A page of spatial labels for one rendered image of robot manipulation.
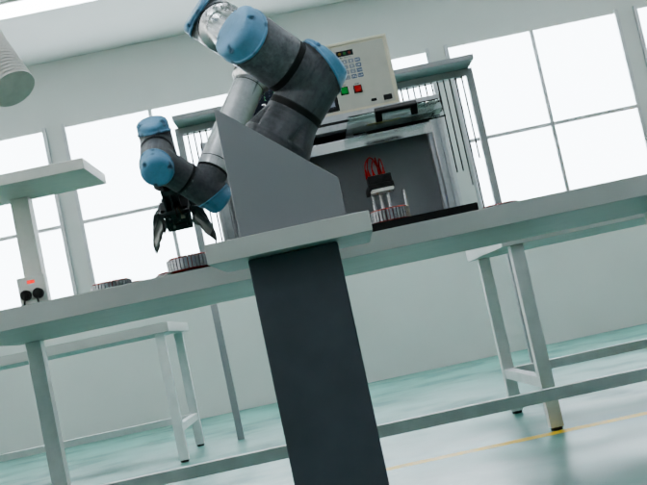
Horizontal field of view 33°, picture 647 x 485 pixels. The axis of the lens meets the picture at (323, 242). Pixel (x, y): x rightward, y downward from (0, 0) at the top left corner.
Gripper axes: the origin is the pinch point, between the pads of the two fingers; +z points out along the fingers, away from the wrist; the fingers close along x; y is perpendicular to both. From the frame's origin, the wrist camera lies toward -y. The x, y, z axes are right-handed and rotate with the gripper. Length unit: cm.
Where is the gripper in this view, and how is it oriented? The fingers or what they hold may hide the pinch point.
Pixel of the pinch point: (186, 245)
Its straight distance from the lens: 267.3
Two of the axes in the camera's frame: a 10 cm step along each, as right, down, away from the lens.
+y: 1.4, 5.0, -8.6
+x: 9.8, -2.1, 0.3
